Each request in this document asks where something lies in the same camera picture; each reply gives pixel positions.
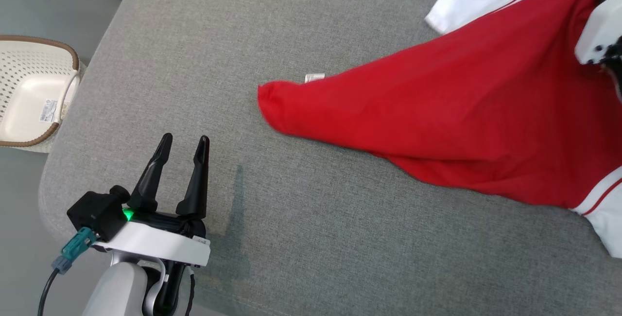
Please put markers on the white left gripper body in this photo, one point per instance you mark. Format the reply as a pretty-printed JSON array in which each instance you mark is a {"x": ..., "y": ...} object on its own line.
[{"x": 155, "y": 245}]

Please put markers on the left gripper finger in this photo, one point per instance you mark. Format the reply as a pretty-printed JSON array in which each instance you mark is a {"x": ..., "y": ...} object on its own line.
[
  {"x": 150, "y": 180},
  {"x": 198, "y": 184}
]

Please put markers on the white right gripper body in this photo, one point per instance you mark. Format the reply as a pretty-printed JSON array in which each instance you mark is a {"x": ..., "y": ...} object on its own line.
[{"x": 602, "y": 29}]

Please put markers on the red and white Bulls jersey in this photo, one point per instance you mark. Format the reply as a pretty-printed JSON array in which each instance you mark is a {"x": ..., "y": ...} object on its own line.
[{"x": 486, "y": 112}]

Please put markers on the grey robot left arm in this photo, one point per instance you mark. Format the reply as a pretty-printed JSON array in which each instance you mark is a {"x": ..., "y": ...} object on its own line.
[{"x": 116, "y": 291}]

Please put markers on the cream laundry basket brown rim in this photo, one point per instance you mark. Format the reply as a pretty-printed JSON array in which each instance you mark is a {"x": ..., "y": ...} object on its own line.
[{"x": 34, "y": 97}]

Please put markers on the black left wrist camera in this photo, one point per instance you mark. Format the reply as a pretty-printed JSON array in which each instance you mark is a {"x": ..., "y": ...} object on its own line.
[{"x": 95, "y": 214}]

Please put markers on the teal left camera connector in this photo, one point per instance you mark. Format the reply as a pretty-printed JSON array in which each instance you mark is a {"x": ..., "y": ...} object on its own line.
[{"x": 75, "y": 250}]

